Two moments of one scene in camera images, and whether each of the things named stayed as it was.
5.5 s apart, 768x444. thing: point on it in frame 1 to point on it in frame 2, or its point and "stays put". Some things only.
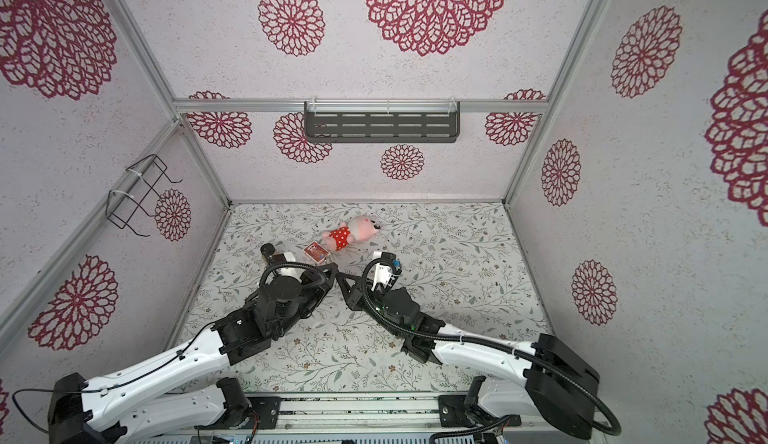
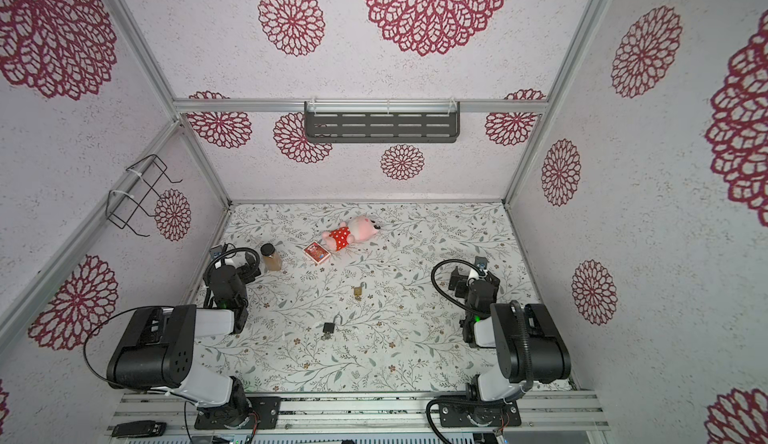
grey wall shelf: (382, 121) stays put
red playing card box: (316, 252) stays put
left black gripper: (316, 281) to (249, 274)
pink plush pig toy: (358, 229) stays put
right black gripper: (354, 295) to (461, 282)
